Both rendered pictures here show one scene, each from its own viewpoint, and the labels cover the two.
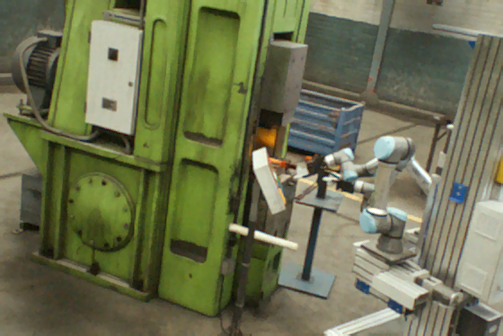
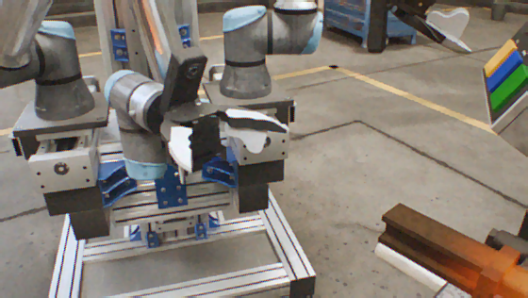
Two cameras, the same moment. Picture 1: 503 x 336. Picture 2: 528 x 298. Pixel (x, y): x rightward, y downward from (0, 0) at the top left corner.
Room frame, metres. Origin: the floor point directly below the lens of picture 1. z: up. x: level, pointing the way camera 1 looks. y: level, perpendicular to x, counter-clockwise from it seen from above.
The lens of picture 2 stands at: (4.37, -0.26, 1.23)
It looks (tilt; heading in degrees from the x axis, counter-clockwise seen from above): 28 degrees down; 207
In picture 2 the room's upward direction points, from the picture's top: straight up
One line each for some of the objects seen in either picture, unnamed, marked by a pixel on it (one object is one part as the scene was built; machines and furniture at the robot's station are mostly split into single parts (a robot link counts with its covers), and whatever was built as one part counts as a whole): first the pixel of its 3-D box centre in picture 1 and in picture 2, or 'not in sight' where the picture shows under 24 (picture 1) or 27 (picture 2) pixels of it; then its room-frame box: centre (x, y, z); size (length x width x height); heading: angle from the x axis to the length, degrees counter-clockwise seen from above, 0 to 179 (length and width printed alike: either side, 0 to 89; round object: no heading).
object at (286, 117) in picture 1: (259, 110); not in sight; (4.15, 0.01, 1.32); 0.42 x 0.20 x 0.10; 69
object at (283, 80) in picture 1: (267, 71); not in sight; (4.19, -0.01, 1.56); 0.42 x 0.39 x 0.40; 69
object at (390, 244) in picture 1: (390, 240); (245, 74); (3.38, -0.82, 0.87); 0.15 x 0.15 x 0.10
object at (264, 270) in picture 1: (237, 257); not in sight; (4.21, 0.00, 0.23); 0.55 x 0.37 x 0.47; 69
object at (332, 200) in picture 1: (320, 198); not in sight; (4.47, -0.53, 0.67); 0.40 x 0.30 x 0.02; 166
